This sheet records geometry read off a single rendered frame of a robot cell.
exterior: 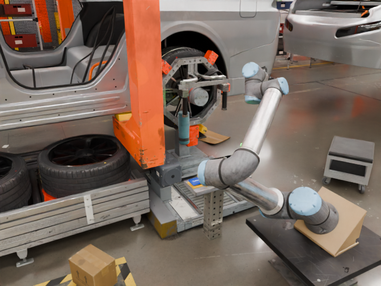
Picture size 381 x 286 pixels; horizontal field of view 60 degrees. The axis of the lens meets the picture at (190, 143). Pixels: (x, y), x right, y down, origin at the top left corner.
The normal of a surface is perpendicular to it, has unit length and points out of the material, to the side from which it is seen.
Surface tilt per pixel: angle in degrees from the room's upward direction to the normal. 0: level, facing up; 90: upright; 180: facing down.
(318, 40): 89
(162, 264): 0
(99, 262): 0
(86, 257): 0
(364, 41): 89
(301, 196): 42
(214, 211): 90
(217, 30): 90
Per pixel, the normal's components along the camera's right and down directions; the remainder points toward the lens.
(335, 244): -0.61, -0.50
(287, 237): 0.00, -0.91
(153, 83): 0.47, 0.36
